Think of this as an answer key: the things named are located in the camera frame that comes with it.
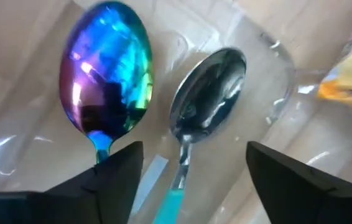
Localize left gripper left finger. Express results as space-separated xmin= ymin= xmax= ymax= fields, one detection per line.
xmin=44 ymin=141 xmax=144 ymax=224

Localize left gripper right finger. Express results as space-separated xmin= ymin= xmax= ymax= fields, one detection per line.
xmin=246 ymin=141 xmax=352 ymax=224

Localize iridescent rainbow metal spoon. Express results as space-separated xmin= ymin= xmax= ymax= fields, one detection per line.
xmin=58 ymin=1 xmax=154 ymax=164

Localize green handled spoon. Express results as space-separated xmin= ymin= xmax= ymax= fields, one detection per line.
xmin=152 ymin=47 xmax=248 ymax=224

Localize yellow snack bag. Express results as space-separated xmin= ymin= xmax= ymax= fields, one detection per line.
xmin=317 ymin=6 xmax=352 ymax=110

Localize clear plastic bin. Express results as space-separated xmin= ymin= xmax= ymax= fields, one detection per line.
xmin=0 ymin=0 xmax=320 ymax=224

